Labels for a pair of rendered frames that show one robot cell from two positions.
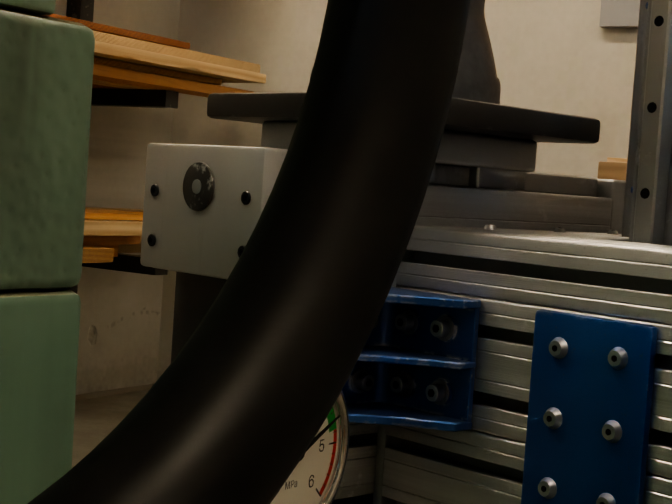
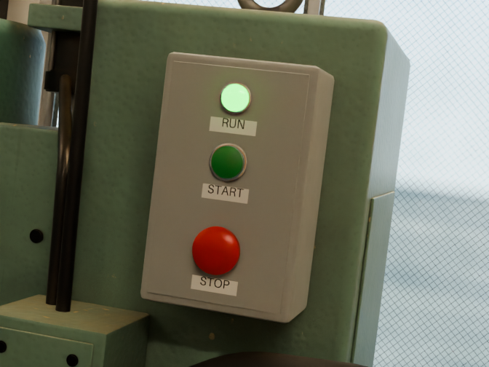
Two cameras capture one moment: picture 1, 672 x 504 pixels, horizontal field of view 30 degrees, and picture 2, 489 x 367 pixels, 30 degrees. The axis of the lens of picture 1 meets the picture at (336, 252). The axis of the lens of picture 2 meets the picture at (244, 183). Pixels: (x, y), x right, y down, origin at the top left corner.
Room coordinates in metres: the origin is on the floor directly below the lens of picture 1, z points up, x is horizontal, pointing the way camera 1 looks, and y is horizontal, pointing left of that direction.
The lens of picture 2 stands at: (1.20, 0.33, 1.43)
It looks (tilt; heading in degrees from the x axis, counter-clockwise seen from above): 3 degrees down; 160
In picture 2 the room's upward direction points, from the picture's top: 7 degrees clockwise
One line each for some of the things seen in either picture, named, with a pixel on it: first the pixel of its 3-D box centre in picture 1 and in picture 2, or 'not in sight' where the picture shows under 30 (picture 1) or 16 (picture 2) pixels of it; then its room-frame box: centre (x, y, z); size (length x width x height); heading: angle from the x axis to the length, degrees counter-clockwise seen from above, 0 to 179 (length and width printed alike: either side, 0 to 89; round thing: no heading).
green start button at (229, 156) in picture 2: not in sight; (227, 162); (0.66, 0.51, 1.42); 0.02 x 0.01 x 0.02; 55
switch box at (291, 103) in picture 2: not in sight; (238, 185); (0.63, 0.53, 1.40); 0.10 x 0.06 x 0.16; 55
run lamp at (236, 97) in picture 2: not in sight; (234, 97); (0.66, 0.51, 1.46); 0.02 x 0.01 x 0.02; 55
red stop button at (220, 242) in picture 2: not in sight; (215, 250); (0.66, 0.51, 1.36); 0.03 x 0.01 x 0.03; 55
